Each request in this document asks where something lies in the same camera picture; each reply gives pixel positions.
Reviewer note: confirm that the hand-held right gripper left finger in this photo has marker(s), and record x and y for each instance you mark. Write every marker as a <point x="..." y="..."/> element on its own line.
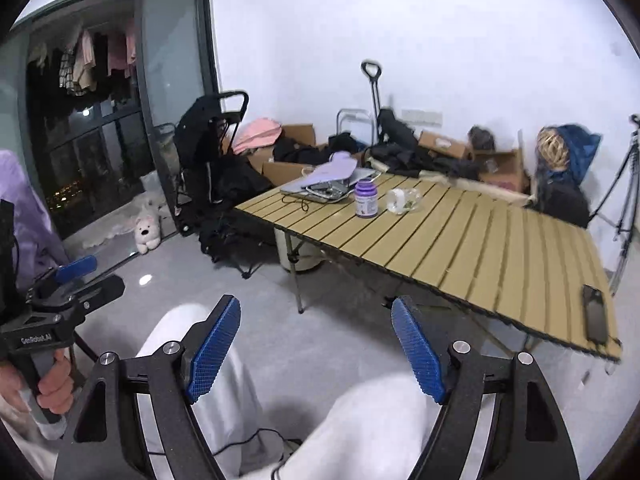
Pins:
<point x="212" y="350"/>

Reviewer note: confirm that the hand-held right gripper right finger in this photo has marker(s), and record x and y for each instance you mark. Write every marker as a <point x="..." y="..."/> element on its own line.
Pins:
<point x="417" y="355"/>

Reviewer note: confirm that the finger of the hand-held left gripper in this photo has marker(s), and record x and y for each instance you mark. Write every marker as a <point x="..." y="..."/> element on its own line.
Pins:
<point x="97" y="294"/>
<point x="75" y="269"/>

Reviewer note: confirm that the person's left forearm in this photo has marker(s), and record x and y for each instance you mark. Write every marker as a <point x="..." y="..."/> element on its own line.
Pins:
<point x="22" y="220"/>

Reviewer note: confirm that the person's left hand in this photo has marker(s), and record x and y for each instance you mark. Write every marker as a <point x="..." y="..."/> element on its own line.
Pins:
<point x="55" y="385"/>

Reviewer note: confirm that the white fluffy rug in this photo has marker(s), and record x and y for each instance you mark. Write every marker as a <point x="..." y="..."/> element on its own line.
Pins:
<point x="112" y="227"/>

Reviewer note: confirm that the person's left leg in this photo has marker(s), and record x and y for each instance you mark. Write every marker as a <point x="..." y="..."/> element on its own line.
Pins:
<point x="200" y="420"/>

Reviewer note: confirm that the person's leg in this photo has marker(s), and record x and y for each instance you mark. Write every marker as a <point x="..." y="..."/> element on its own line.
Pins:
<point x="360" y="435"/>
<point x="200" y="420"/>

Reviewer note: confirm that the white plush dog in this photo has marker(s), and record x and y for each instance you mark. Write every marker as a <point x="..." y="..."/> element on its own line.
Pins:
<point x="146" y="232"/>

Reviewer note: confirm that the person's right leg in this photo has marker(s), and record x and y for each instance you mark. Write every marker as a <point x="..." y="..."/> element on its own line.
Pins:
<point x="360" y="435"/>

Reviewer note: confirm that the folding slat camping table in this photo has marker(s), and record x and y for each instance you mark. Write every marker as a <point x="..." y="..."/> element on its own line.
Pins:
<point x="450" y="245"/>

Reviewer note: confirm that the white bucket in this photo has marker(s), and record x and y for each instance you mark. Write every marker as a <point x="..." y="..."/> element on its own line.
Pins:
<point x="287" y="252"/>

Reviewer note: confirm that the clear plastic jar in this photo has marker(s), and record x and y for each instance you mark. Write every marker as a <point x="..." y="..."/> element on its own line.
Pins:
<point x="401" y="201"/>

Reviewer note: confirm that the purple bottle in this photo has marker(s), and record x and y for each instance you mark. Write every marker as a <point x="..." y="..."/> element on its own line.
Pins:
<point x="365" y="202"/>

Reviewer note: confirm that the black stroller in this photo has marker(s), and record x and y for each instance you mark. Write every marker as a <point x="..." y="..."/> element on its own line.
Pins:
<point x="210" y="160"/>

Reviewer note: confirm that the grey laptop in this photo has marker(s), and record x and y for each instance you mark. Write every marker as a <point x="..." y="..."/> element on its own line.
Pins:
<point x="295" y="187"/>

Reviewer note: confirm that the black smartphone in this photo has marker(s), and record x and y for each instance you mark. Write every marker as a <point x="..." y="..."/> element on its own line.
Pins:
<point x="595" y="312"/>

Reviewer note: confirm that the black clothes pile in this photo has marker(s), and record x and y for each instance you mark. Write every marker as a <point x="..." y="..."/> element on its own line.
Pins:
<point x="420" y="162"/>
<point x="300" y="152"/>

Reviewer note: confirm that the cardboard box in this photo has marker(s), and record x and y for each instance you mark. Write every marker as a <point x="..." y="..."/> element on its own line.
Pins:
<point x="445" y="146"/>
<point x="300" y="135"/>
<point x="287" y="172"/>
<point x="502" y="175"/>

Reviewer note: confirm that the hanging clothes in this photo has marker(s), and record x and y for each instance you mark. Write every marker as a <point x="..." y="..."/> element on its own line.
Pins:
<point x="82" y="65"/>

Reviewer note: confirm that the purple cloth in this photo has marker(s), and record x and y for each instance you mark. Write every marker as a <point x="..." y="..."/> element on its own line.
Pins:
<point x="332" y="167"/>

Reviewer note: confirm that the black backpack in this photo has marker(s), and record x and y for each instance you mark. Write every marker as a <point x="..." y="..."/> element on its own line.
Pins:
<point x="565" y="200"/>

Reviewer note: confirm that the pink bag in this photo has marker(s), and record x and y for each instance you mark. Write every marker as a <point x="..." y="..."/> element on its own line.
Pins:
<point x="257" y="135"/>

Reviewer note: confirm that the folded black wagon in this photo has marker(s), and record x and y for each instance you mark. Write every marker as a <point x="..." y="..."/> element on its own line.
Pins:
<point x="395" y="127"/>

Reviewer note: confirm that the sliding glass door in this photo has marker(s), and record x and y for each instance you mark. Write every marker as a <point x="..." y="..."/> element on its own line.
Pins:
<point x="170" y="50"/>

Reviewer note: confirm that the woven tan helmet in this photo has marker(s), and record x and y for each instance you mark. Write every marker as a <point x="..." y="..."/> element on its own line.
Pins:
<point x="552" y="152"/>

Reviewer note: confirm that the black tripod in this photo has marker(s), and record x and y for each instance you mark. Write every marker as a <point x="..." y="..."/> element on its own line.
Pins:
<point x="625" y="200"/>

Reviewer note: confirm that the blue jacket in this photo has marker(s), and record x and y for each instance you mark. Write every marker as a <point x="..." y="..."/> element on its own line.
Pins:
<point x="582" y="152"/>

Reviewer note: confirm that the metal chair frame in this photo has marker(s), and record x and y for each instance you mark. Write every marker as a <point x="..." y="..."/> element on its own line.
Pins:
<point x="352" y="115"/>

